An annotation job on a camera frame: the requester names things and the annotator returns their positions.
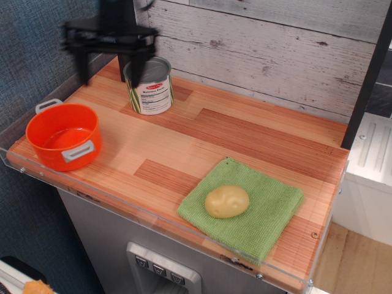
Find orange toy pot grey handles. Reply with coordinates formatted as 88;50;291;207
25;99;102;172

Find black frame post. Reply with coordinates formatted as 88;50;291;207
108;0;142;83
341;2;391;150

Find black left frame post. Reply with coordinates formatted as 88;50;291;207
108;0;142;83

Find grey toy fridge cabinet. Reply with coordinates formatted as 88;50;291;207
59;190;285;293

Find orange plush object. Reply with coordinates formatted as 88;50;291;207
22;280;55;294

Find white toy sink unit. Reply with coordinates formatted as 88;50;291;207
333;113;391;245

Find toy tin can white label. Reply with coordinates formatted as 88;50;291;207
123;57;174;115

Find clear acrylic table guard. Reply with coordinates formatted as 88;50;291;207
1;58;349;293

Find green microfibre towel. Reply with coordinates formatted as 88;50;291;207
177;157;304;265

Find black right frame post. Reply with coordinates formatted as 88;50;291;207
341;2;391;150

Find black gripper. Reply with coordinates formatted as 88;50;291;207
60;1;159;88

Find silver dispenser panel with buttons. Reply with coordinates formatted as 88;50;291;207
126;242;202;293

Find yellow toy potato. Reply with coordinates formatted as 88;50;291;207
205;185;250;219

